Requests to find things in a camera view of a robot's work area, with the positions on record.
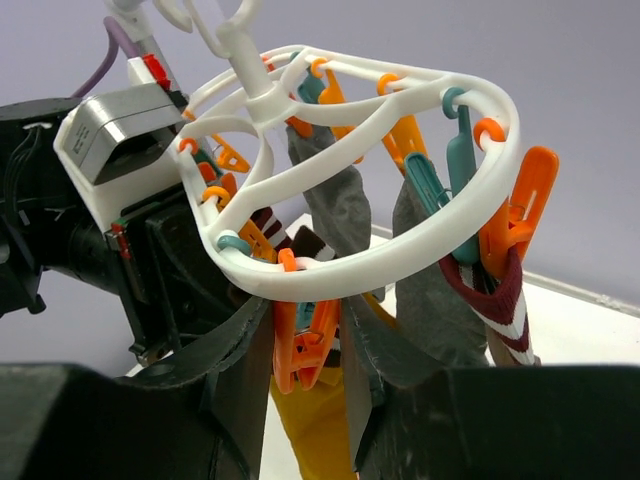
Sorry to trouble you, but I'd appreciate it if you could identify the yellow-orange clothespin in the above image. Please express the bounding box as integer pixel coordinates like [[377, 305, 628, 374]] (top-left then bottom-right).
[[376, 73, 429, 176]]

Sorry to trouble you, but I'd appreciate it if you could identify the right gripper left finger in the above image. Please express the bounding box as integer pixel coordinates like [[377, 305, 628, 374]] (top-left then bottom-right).
[[1, 298, 273, 479]]

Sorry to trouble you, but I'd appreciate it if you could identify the white round clip hanger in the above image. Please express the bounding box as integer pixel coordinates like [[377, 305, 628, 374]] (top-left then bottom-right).
[[156, 1, 521, 302]]

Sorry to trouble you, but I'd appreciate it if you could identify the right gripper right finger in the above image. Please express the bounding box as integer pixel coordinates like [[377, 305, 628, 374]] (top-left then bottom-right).
[[340, 297, 639, 479]]

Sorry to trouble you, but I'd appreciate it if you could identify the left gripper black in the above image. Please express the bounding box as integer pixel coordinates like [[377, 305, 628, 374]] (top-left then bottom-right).
[[37, 189, 250, 367]]

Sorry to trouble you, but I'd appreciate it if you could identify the beige striped sock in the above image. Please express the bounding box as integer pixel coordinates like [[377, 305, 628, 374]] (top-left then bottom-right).
[[439, 248, 539, 366]]

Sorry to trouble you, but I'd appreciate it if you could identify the teal clothespin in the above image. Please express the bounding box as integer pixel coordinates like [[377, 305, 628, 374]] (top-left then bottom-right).
[[442, 87, 480, 265]]

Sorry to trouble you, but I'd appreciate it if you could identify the orange clothespin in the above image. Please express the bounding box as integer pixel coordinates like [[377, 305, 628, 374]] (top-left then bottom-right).
[[272, 248, 342, 396], [472, 146, 560, 280]]

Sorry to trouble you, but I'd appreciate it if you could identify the grey sock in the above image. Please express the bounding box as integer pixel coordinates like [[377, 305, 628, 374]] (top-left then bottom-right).
[[286, 126, 372, 257], [392, 174, 491, 369]]

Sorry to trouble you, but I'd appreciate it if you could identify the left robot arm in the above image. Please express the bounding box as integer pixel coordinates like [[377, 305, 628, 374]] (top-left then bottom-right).
[[1, 98, 240, 364]]

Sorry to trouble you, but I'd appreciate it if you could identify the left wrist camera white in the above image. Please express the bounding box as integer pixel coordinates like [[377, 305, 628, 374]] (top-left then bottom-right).
[[53, 54, 185, 233]]

